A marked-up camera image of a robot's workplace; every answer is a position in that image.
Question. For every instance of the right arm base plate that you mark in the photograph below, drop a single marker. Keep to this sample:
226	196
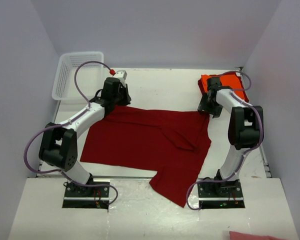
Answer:
226	195

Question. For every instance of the folded dark red t shirt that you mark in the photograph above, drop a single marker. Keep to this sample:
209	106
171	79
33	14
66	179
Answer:
243	96

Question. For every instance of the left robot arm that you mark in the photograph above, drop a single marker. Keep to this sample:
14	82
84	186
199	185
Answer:
59	145

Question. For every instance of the folded orange t shirt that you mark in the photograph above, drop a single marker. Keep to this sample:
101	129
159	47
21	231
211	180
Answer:
230	81

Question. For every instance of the white plastic basket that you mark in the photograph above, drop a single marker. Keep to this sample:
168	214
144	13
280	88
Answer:
89	78

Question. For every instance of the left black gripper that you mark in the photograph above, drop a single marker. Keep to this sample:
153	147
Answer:
127	98

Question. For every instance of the dark red t shirt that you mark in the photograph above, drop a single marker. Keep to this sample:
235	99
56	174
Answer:
243	96
173	144

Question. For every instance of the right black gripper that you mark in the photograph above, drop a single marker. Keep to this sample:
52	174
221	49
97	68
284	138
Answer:
216	112

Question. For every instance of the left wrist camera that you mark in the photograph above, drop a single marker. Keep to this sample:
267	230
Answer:
120	74

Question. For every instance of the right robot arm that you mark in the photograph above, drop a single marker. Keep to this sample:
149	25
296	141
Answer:
245	129

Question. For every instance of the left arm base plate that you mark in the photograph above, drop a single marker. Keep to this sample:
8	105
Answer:
79	197

